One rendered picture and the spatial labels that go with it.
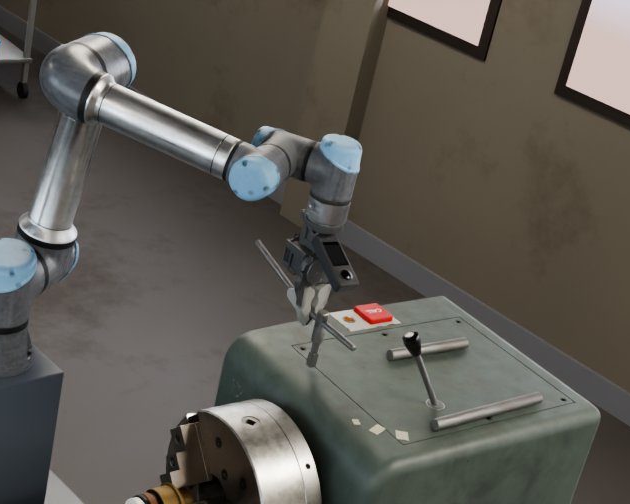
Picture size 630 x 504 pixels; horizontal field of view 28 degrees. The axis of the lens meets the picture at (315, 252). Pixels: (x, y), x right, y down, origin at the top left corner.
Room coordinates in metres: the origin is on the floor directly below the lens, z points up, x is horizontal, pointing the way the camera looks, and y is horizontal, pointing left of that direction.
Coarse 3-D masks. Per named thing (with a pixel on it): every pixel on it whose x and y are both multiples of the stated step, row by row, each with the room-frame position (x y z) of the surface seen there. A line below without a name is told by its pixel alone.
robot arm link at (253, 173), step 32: (64, 64) 2.06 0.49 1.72; (96, 64) 2.10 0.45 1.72; (64, 96) 2.03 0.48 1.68; (96, 96) 2.02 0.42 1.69; (128, 96) 2.03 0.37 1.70; (128, 128) 2.01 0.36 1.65; (160, 128) 2.00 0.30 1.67; (192, 128) 2.00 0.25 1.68; (192, 160) 1.98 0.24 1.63; (224, 160) 1.97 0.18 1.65; (256, 160) 1.95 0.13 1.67; (288, 160) 2.03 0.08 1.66; (256, 192) 1.93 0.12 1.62
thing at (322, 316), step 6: (318, 312) 2.04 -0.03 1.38; (324, 312) 2.05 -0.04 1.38; (318, 318) 2.04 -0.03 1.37; (324, 318) 2.04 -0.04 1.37; (318, 324) 2.04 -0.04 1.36; (318, 330) 2.04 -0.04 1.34; (324, 330) 2.04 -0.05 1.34; (312, 336) 2.04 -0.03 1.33; (318, 336) 2.04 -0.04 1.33; (312, 342) 2.05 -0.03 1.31; (318, 342) 2.04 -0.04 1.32; (312, 348) 2.04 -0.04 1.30; (318, 348) 2.05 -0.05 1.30; (312, 354) 2.04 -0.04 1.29; (318, 354) 2.05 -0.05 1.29; (312, 360) 2.04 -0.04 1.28; (312, 366) 2.04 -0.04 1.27
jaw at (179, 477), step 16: (192, 416) 1.91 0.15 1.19; (176, 432) 1.87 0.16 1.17; (192, 432) 1.87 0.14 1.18; (176, 448) 1.86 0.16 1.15; (192, 448) 1.85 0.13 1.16; (176, 464) 1.82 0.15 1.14; (192, 464) 1.83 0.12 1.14; (208, 464) 1.85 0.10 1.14; (176, 480) 1.79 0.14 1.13; (192, 480) 1.81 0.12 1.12; (208, 480) 1.83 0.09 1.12
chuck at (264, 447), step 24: (216, 408) 1.89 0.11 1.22; (240, 408) 1.90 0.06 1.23; (216, 432) 1.85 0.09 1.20; (240, 432) 1.82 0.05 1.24; (264, 432) 1.84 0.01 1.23; (216, 456) 1.84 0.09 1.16; (240, 456) 1.79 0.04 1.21; (264, 456) 1.79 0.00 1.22; (288, 456) 1.81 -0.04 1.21; (216, 480) 1.89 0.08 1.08; (240, 480) 1.78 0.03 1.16; (264, 480) 1.76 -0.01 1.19; (288, 480) 1.78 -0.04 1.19
